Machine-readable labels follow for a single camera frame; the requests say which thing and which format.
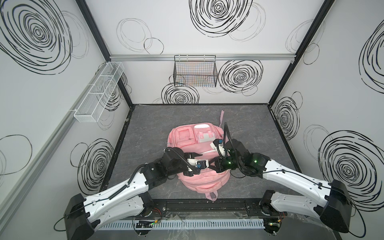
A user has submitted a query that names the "white mesh wall shelf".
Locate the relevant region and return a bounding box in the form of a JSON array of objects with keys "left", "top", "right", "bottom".
[{"left": 74, "top": 62, "right": 125, "bottom": 123}]

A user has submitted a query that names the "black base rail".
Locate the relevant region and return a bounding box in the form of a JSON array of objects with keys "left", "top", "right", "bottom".
[{"left": 86, "top": 197, "right": 289, "bottom": 220}]

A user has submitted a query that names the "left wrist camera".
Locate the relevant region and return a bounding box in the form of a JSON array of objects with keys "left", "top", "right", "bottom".
[{"left": 187, "top": 159, "right": 209, "bottom": 170}]

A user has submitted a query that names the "white slotted cable duct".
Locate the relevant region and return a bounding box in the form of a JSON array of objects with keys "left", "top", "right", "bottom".
[{"left": 101, "top": 219, "right": 265, "bottom": 231}]

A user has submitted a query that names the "black wire wall basket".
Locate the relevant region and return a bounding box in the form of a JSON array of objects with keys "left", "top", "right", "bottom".
[{"left": 173, "top": 55, "right": 219, "bottom": 88}]

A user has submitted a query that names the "pink student backpack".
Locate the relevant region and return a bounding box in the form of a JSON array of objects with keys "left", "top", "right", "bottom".
[{"left": 167, "top": 123, "right": 230, "bottom": 202}]

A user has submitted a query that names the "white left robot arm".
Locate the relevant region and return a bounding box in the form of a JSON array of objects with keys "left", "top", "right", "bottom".
[{"left": 62, "top": 147, "right": 209, "bottom": 240}]

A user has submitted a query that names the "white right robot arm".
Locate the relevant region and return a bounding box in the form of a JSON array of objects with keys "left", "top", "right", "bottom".
[{"left": 211, "top": 139, "right": 352, "bottom": 233}]

